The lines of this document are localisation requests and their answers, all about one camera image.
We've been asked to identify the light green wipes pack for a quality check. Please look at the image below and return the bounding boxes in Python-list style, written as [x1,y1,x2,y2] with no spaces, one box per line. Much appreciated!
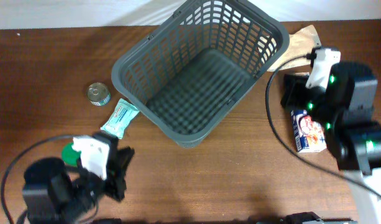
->
[100,98,140,139]

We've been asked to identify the grey plastic basket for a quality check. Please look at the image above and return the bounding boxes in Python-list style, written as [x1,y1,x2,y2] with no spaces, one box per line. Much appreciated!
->
[111,0,290,147]

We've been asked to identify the small tin can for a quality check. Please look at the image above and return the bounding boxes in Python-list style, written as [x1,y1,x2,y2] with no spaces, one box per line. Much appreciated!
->
[86,82,111,106]

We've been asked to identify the green lid jar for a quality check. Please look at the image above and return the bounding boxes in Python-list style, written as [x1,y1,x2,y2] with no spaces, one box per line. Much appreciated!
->
[62,142,81,166]

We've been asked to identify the blue tissue pack box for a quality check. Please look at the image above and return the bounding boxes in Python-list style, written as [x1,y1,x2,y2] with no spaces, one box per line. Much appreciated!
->
[290,110,327,153]

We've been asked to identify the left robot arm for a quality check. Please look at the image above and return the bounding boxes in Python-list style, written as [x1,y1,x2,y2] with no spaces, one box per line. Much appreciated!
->
[22,132,135,223]

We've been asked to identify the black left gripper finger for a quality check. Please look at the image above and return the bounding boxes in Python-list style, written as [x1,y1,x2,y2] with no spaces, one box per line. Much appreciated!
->
[114,172,127,201]
[117,147,135,174]

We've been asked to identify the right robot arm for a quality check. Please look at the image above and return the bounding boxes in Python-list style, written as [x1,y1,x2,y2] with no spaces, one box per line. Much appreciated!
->
[281,62,381,223]

